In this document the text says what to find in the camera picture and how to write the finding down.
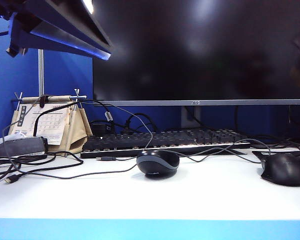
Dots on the large black computer monitor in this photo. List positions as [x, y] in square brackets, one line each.
[190, 62]

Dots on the black and grey mouse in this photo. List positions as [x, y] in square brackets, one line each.
[157, 165]

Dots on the black rectangular hub box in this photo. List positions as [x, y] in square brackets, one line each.
[22, 146]

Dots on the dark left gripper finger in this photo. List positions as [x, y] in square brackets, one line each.
[65, 38]
[75, 17]

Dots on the black mechanical keyboard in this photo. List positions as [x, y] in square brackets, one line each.
[140, 142]

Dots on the all black mouse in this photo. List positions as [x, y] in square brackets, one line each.
[285, 170]

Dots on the aluminium partition post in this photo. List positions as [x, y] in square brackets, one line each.
[41, 72]

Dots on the beige canvas desk calendar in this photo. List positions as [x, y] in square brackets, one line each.
[75, 135]

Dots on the grey monitor stand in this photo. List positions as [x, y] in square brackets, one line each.
[190, 117]

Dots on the ceiling light panel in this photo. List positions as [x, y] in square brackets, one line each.
[88, 6]

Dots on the black power adapter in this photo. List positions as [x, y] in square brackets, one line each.
[98, 128]

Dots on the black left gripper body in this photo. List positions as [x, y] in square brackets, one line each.
[17, 15]

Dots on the small black USB plug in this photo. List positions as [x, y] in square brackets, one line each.
[106, 158]

